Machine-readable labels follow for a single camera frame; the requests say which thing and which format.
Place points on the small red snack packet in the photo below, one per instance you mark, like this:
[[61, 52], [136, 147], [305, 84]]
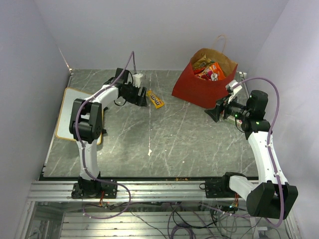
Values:
[[200, 72]]

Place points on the small whiteboard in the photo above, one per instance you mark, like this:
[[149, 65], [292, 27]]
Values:
[[62, 129]]

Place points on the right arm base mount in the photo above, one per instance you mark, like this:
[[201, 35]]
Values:
[[214, 188]]

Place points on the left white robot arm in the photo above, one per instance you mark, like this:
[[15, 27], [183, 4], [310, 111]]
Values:
[[86, 126]]

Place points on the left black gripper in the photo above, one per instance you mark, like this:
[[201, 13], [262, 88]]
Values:
[[140, 100]]

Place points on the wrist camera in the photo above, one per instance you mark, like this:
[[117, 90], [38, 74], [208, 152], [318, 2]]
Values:
[[137, 79], [233, 88]]

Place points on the orange snack packet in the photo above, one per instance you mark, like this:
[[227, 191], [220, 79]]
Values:
[[216, 72]]

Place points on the aluminium rail frame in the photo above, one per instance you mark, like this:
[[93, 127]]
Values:
[[143, 209]]

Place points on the brown snack pouch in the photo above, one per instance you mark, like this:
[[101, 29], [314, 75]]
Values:
[[202, 62]]

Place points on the orange Fox's candy bag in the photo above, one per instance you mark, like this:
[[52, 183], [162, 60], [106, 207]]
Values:
[[210, 74]]

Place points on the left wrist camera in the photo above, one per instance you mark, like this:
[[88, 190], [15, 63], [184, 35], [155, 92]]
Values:
[[137, 79]]

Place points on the small white box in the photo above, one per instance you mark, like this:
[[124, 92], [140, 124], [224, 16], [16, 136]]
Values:
[[232, 120]]

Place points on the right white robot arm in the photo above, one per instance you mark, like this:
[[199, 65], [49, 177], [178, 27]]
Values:
[[273, 197]]

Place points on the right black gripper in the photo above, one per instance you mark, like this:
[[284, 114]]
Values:
[[214, 112]]

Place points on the yellow M&M's bag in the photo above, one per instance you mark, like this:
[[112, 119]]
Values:
[[156, 101]]

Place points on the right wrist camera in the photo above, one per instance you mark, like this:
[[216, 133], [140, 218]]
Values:
[[233, 88]]

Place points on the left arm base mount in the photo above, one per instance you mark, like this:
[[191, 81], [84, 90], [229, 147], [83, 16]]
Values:
[[90, 189]]

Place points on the red paper bag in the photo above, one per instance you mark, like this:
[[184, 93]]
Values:
[[202, 92]]

